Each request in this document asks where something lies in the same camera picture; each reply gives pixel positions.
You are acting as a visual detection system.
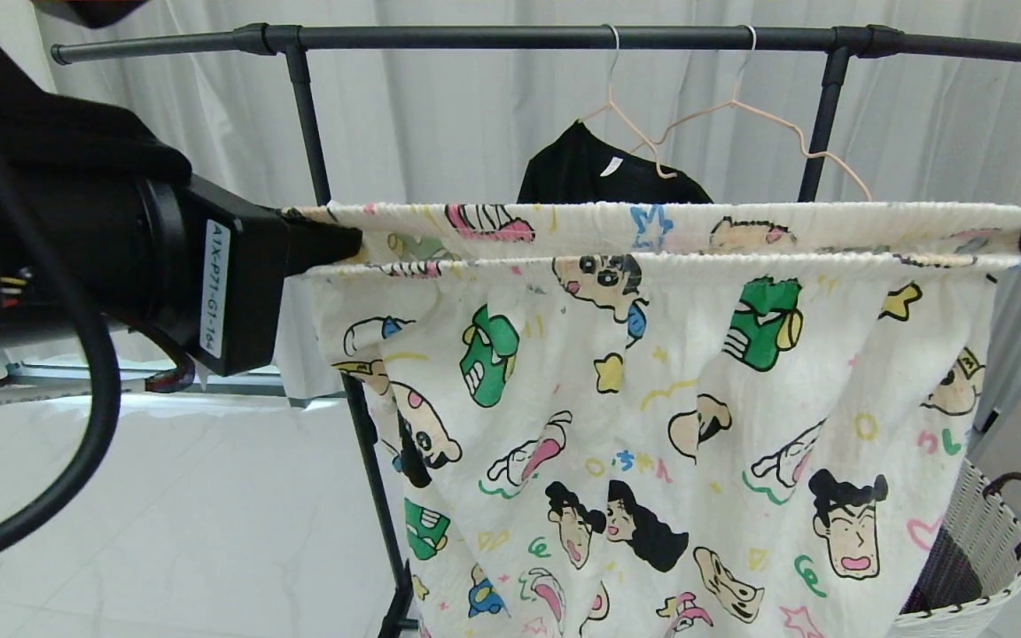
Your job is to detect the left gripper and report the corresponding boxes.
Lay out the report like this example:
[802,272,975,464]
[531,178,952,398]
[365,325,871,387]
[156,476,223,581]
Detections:
[0,175,362,377]

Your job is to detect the black t-shirt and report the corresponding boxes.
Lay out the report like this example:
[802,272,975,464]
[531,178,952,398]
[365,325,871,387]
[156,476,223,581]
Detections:
[518,120,715,206]

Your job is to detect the pink clothes hanger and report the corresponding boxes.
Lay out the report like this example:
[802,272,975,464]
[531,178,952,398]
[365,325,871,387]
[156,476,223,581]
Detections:
[635,25,875,203]
[577,25,680,180]

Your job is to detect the cream printed garment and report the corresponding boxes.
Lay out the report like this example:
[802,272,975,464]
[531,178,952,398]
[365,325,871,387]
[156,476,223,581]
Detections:
[284,202,1021,638]

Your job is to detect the black clothes rack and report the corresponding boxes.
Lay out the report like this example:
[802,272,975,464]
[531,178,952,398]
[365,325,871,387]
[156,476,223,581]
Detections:
[50,23,1021,638]

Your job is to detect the white laundry basket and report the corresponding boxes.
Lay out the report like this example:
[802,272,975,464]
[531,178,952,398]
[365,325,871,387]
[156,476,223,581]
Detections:
[887,456,1021,638]

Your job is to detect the window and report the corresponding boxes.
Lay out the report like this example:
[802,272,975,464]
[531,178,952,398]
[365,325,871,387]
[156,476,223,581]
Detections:
[0,350,343,408]

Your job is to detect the white curtain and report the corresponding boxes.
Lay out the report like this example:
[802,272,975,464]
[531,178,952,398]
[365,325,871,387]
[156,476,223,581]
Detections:
[0,0,1021,426]

